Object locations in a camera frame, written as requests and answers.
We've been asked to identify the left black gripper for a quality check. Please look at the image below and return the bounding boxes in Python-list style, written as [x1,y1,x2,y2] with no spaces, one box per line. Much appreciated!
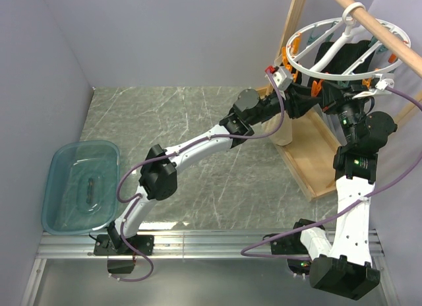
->
[249,84,322,127]

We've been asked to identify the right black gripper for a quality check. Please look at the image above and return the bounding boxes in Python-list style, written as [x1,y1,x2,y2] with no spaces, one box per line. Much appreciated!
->
[320,80,372,146]

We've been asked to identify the orange clothes peg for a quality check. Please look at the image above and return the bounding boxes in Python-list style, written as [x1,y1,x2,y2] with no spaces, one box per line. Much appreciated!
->
[311,79,324,98]
[281,46,292,72]

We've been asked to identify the beige underwear navy trim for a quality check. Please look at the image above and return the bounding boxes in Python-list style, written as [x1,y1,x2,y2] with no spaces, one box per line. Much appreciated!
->
[262,113,293,146]

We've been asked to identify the white round clip hanger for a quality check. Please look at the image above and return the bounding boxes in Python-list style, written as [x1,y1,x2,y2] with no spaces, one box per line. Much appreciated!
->
[280,2,403,81]

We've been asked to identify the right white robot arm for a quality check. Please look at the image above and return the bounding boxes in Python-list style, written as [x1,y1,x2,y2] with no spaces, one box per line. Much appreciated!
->
[270,81,398,300]

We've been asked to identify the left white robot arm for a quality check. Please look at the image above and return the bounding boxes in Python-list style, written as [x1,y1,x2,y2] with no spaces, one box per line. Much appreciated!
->
[95,83,321,255]

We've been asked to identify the black striped boxer shorts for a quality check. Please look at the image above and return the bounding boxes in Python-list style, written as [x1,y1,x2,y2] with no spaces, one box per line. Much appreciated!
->
[314,40,374,75]

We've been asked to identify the teal plastic basin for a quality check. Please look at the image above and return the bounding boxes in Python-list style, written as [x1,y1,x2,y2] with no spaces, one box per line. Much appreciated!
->
[41,140,120,235]

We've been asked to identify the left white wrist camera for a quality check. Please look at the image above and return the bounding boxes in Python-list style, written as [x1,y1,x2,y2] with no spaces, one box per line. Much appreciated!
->
[265,65,293,91]

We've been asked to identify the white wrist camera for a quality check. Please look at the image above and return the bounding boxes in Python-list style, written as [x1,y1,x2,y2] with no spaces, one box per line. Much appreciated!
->
[352,73,394,99]
[265,65,293,91]

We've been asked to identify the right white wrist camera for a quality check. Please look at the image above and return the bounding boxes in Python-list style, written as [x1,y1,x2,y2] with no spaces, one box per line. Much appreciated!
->
[352,73,394,99]

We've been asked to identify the wooden drying rack frame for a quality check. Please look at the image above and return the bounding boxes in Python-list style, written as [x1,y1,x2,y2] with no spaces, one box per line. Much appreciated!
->
[274,0,421,202]

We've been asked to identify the aluminium mounting rail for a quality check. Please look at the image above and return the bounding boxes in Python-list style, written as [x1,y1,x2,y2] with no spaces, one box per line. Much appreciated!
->
[19,229,396,306]

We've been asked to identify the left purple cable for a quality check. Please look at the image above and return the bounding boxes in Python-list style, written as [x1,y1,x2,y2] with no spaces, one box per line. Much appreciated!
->
[107,71,286,282]

